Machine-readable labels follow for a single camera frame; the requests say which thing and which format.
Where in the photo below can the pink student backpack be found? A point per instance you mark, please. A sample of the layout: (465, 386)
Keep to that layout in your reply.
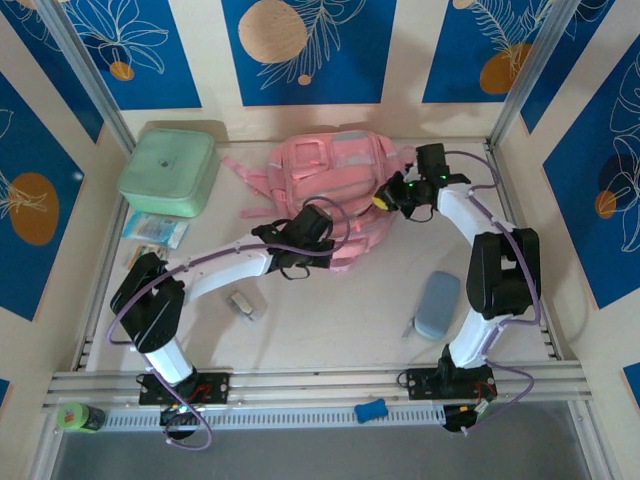
(345, 180)

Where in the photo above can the grey-blue pencil case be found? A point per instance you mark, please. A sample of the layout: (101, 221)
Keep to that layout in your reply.
(439, 305)

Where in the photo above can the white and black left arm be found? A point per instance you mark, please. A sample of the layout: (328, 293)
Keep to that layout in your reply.
(150, 310)

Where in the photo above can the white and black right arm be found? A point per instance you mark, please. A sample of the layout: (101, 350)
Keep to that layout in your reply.
(500, 280)

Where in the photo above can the blue and white tissue pack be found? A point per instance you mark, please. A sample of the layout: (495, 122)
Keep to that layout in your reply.
(155, 229)

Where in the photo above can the mint green square case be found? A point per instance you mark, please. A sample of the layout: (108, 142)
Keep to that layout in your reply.
(167, 172)

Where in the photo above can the small green orange card box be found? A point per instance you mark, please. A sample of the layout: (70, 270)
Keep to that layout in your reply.
(137, 254)

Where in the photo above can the green tape roll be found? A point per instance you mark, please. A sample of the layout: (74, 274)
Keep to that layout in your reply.
(75, 417)

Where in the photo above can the aluminium front rail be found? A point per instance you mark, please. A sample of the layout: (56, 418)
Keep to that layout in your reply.
(310, 382)

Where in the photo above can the aluminium right frame post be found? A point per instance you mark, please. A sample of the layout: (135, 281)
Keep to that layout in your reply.
(530, 70)

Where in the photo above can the aluminium frame post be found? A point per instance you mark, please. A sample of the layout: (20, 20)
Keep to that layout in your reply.
(85, 70)
(530, 70)

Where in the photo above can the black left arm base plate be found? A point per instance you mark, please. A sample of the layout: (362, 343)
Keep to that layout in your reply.
(217, 389)

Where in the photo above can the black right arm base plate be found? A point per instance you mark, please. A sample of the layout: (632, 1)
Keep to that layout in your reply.
(425, 384)

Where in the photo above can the aluminium left frame post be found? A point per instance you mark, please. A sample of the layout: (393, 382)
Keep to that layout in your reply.
(85, 70)

